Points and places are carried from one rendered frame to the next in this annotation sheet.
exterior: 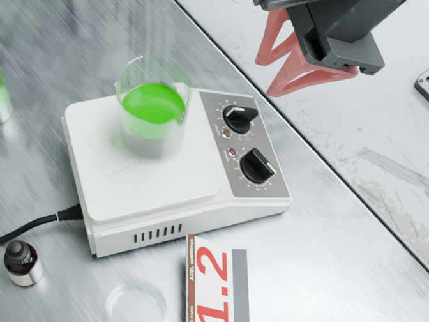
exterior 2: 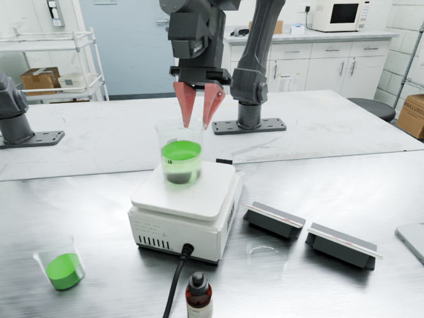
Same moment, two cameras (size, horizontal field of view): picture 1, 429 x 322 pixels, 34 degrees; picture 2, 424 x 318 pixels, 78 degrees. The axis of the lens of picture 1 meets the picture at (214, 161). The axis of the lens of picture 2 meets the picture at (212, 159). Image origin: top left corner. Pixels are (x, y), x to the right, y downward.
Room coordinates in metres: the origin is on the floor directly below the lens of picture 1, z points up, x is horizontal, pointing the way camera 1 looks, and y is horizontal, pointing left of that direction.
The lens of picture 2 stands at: (0.06, 0.26, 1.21)
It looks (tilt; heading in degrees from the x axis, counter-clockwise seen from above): 31 degrees down; 314
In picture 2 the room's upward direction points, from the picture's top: 1 degrees counter-clockwise
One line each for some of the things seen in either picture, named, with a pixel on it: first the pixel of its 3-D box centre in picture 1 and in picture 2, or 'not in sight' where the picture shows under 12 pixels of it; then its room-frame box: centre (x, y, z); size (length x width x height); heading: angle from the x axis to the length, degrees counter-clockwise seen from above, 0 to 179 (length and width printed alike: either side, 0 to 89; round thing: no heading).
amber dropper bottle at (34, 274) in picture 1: (21, 259); (199, 294); (0.18, 0.15, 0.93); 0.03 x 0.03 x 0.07
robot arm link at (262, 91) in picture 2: not in sight; (250, 91); (0.44, -0.29, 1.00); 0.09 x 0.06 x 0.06; 9
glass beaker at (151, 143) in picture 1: (154, 116); (183, 153); (0.30, 0.06, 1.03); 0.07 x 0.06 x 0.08; 28
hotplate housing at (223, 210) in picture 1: (168, 165); (194, 196); (0.30, 0.04, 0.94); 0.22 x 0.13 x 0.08; 117
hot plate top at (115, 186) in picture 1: (142, 149); (187, 183); (0.29, 0.07, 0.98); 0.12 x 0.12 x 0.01; 27
